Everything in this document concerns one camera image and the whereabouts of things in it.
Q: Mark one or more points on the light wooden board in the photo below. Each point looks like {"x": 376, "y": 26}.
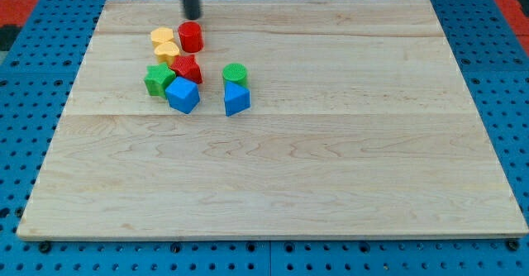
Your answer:
{"x": 360, "y": 127}

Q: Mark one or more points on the blue triangle block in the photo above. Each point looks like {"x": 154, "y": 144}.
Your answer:
{"x": 236, "y": 98}

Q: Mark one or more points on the red cylinder block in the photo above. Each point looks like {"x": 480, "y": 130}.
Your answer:
{"x": 190, "y": 35}

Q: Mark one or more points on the blue cube block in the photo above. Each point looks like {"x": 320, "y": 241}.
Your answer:
{"x": 183, "y": 95}

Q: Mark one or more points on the green star block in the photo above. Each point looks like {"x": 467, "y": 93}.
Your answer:
{"x": 158, "y": 78}

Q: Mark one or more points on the green cylinder block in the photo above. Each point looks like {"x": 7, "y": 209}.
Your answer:
{"x": 235, "y": 73}

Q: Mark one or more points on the yellow heart block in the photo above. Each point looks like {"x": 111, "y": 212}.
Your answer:
{"x": 166, "y": 52}

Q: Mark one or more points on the yellow hexagon block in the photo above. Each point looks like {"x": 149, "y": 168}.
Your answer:
{"x": 161, "y": 35}

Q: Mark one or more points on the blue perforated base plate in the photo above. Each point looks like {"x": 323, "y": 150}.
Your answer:
{"x": 39, "y": 71}

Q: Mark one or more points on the red star block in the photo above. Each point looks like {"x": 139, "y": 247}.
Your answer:
{"x": 187, "y": 67}

